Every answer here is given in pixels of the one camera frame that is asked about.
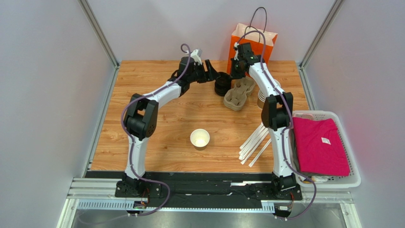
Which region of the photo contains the brown paper cup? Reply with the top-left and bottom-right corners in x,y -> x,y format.
190,129 -> 211,150

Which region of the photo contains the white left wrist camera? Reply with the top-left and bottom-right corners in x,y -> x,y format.
190,49 -> 202,65

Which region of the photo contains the white wrapped straw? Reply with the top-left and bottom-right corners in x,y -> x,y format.
239,127 -> 268,160
239,123 -> 264,150
240,134 -> 268,164
249,139 -> 272,167

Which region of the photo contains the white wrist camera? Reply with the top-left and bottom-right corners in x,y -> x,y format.
233,42 -> 239,60
190,49 -> 202,65

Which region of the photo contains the stack of paper cups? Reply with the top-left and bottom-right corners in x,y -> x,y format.
257,90 -> 266,109

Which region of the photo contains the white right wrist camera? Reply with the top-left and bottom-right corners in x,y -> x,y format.
233,42 -> 239,60

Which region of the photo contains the stack of black lids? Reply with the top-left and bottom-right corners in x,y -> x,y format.
214,72 -> 231,96

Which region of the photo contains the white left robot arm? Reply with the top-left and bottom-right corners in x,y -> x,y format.
115,57 -> 220,197

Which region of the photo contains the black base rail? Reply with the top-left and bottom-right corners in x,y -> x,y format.
85,171 -> 303,209

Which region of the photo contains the pink folded cloth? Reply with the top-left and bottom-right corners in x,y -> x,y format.
293,117 -> 350,176

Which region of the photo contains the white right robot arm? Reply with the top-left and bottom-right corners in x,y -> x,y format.
231,43 -> 297,199

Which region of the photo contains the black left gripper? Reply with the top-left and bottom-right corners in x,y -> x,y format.
188,60 -> 222,85

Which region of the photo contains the orange paper bag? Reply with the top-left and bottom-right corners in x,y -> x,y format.
226,7 -> 278,74

